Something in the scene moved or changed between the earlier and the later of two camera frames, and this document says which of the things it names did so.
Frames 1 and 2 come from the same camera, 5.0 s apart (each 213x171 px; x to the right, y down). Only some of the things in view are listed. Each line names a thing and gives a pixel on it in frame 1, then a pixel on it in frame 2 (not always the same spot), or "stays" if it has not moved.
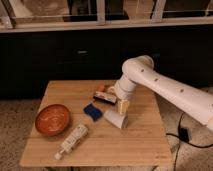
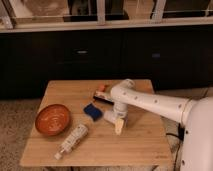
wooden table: x=70 y=129 stays
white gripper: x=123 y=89 to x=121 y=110
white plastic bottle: x=79 y=132 stays
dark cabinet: x=30 y=60 stays
